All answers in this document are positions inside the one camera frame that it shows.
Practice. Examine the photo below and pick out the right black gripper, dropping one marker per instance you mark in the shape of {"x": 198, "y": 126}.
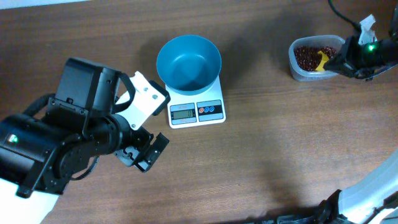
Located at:
{"x": 347, "y": 56}

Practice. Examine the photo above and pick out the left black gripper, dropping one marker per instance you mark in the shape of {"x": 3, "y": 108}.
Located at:
{"x": 140, "y": 150}

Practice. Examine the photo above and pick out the yellow measuring scoop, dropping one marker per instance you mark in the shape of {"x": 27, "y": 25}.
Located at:
{"x": 323, "y": 61}

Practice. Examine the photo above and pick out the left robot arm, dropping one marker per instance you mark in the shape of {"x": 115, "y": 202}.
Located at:
{"x": 96, "y": 111}

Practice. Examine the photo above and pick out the white digital kitchen scale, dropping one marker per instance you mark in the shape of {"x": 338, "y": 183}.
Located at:
{"x": 186, "y": 111}

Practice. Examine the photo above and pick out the teal blue bowl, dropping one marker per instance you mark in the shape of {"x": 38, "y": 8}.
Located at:
{"x": 189, "y": 64}

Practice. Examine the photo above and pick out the clear plastic container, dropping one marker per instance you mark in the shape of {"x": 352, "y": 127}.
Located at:
{"x": 313, "y": 41}

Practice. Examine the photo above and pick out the red beans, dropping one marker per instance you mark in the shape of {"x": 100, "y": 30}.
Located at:
{"x": 308, "y": 59}

